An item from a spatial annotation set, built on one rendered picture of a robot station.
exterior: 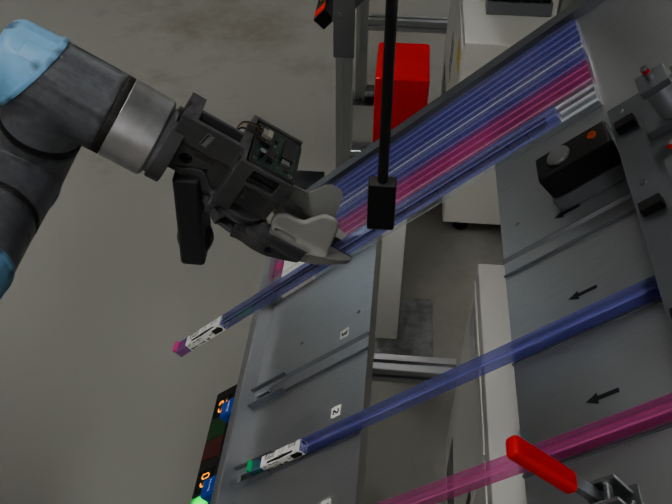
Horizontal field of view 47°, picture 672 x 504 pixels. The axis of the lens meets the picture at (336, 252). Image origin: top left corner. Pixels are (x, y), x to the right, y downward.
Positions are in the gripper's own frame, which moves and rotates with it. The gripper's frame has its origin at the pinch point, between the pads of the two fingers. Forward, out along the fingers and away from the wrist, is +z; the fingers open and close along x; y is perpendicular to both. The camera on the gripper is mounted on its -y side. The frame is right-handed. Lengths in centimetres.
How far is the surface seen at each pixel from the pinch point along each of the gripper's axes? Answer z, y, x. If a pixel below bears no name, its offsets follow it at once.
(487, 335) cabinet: 37.0, -19.3, 22.1
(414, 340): 63, -75, 72
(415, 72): 18, -13, 71
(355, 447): 10.0, -9.8, -13.5
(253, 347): 3.7, -27.1, 7.3
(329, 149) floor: 39, -92, 153
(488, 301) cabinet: 37, -19, 29
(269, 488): 6.9, -21.8, -14.0
